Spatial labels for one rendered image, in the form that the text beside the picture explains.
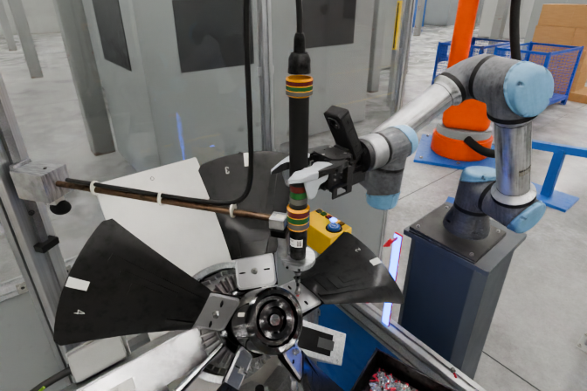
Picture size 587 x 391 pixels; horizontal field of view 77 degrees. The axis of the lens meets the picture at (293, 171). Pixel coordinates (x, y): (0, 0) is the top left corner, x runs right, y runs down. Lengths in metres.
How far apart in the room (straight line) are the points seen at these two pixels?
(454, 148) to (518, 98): 3.64
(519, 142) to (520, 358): 1.64
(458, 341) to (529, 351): 1.07
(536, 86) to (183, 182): 0.88
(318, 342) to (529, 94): 0.75
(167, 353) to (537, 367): 2.06
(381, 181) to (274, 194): 0.24
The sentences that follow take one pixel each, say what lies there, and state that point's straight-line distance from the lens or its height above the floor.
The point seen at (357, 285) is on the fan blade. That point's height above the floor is 1.17.
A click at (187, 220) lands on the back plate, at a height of 1.24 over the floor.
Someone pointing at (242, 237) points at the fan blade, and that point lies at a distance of 0.81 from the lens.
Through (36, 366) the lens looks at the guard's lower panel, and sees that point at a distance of 1.61.
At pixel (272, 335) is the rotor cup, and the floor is 1.21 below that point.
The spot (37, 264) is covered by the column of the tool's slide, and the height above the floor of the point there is 1.13.
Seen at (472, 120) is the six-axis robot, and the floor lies 0.51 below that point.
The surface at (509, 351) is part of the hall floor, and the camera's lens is 2.55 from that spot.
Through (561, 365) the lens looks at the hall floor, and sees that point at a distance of 2.62.
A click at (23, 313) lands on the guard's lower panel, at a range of 1.47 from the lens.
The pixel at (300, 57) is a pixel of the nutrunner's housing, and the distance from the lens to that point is 0.59.
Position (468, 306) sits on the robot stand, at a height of 0.82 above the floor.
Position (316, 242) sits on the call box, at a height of 1.02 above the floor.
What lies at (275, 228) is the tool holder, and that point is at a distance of 0.72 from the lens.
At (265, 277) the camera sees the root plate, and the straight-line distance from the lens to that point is 0.79.
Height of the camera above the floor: 1.77
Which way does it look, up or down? 26 degrees down
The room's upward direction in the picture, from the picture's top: straight up
